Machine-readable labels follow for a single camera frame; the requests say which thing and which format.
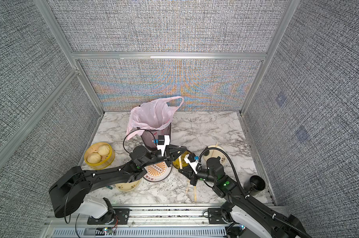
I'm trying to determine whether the black round object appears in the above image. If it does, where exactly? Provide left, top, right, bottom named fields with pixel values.
left=249, top=175, right=266, bottom=192

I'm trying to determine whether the white steamed bun upper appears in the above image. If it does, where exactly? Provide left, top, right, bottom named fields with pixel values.
left=97, top=144, right=111, bottom=156

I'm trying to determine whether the aluminium enclosure frame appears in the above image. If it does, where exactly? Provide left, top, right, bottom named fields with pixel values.
left=0, top=0, right=359, bottom=203

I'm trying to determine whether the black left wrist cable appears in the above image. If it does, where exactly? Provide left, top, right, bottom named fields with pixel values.
left=122, top=127, right=158, bottom=155

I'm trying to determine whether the yellow bamboo steamer basket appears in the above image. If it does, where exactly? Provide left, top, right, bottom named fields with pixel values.
left=83, top=142, right=115, bottom=170

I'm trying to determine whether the white steamed bun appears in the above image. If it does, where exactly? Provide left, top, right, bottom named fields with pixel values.
left=87, top=152, right=102, bottom=164
left=97, top=144, right=111, bottom=156

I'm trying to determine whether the white steamed bun lower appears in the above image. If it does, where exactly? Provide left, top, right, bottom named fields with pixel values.
left=87, top=152, right=102, bottom=164

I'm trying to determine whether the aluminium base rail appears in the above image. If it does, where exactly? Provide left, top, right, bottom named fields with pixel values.
left=39, top=203, right=269, bottom=238

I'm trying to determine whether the cream plate with black patch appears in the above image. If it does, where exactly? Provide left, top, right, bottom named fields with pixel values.
left=202, top=149, right=227, bottom=165

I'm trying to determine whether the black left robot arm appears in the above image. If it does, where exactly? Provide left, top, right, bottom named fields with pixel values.
left=49, top=145, right=187, bottom=218

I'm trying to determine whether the white plate with orange sunburst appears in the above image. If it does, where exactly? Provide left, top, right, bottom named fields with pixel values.
left=143, top=162, right=172, bottom=182

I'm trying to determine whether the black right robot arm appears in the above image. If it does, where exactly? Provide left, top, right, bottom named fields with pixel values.
left=179, top=154, right=310, bottom=238

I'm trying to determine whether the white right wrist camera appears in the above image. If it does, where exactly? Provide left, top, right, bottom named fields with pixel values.
left=184, top=153, right=202, bottom=174

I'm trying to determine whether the cream small plate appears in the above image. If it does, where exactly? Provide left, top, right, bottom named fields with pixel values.
left=115, top=179, right=141, bottom=192

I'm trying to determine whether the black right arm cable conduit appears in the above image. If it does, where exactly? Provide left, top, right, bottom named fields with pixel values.
left=198, top=147, right=312, bottom=238

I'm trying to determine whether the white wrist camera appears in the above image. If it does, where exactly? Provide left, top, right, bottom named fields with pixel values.
left=184, top=153, right=202, bottom=174
left=154, top=135, right=170, bottom=156

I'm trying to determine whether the yellow dark patterned small plate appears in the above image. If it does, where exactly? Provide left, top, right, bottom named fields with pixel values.
left=172, top=150, right=191, bottom=169

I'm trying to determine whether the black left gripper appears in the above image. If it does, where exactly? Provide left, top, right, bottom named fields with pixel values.
left=142, top=147, right=186, bottom=171

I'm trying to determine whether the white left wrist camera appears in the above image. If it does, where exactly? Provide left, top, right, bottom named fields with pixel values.
left=154, top=135, right=170, bottom=156

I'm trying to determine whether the pink plastic bin bag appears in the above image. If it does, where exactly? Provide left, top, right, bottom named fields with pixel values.
left=126, top=96, right=184, bottom=140

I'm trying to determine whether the black mesh trash bin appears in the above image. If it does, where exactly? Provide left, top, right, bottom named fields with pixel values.
left=141, top=124, right=172, bottom=151

